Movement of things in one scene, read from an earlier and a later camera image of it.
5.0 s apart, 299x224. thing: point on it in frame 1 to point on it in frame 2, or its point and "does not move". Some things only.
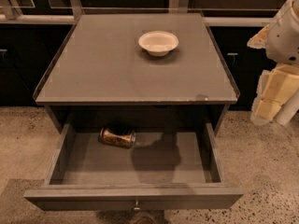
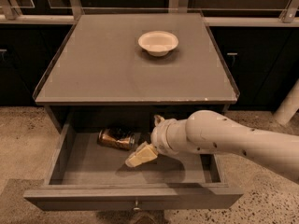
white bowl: [158, 42] does not move
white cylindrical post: [287, 110] does not move
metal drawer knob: [136, 205] does not move
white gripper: [284, 39] to [158, 137]
